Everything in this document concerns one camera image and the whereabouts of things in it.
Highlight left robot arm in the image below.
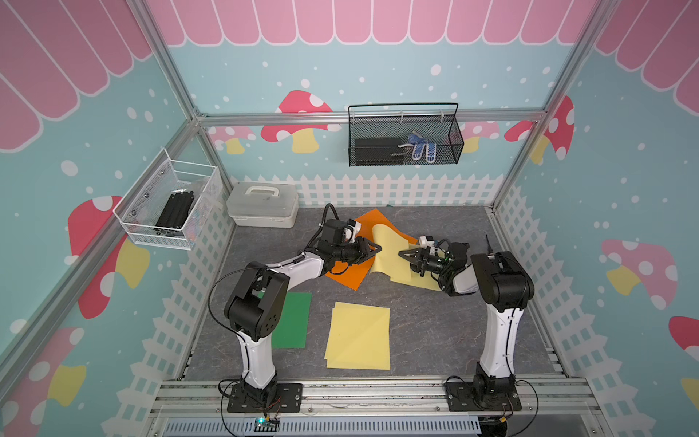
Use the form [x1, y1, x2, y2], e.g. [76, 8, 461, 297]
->
[219, 203, 382, 412]

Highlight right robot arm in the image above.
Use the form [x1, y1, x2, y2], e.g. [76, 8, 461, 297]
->
[398, 236, 535, 415]

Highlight green paper sheet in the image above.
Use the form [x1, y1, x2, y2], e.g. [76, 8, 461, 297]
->
[272, 292, 312, 349]

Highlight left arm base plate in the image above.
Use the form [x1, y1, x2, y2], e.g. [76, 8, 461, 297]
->
[226, 381, 304, 413]

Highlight black box in mesh basket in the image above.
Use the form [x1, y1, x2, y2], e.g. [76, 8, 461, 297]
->
[351, 138, 406, 166]

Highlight yellow paper sheet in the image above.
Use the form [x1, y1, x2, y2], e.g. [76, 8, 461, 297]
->
[371, 225, 440, 291]
[325, 302, 391, 371]

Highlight orange paper sheet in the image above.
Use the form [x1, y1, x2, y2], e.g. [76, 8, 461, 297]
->
[355, 209, 418, 245]
[326, 258, 375, 291]

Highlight blue white item in basket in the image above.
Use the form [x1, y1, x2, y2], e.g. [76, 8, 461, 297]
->
[398, 131, 437, 164]

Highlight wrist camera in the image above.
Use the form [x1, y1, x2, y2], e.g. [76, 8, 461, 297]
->
[418, 236, 435, 248]
[343, 220, 362, 243]

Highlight white plastic storage box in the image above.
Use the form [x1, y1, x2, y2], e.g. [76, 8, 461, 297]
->
[226, 182, 300, 229]

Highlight screwdriver with wooden handle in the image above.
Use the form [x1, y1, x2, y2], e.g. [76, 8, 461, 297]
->
[485, 234, 493, 256]

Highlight black item in white basket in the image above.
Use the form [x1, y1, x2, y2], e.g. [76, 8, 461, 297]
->
[154, 190, 195, 237]

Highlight black wire mesh basket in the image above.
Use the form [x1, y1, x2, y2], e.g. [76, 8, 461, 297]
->
[347, 102, 464, 167]

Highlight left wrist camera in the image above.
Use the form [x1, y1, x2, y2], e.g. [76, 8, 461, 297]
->
[343, 220, 362, 243]

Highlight white wire basket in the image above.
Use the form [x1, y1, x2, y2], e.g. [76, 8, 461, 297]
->
[113, 149, 223, 251]

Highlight yellow paper sheet bottom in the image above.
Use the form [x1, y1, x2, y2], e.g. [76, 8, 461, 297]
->
[371, 225, 440, 291]

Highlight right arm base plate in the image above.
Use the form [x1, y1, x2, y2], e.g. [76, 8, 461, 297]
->
[444, 380, 522, 415]

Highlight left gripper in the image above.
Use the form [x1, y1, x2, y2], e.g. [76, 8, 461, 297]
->
[332, 236, 382, 266]

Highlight aluminium front rail frame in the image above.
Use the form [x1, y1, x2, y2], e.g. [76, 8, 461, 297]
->
[142, 373, 613, 436]

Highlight small green circuit board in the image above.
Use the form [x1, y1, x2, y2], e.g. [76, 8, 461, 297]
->
[254, 417, 280, 433]

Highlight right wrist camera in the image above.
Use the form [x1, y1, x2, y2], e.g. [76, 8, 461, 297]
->
[418, 236, 435, 248]

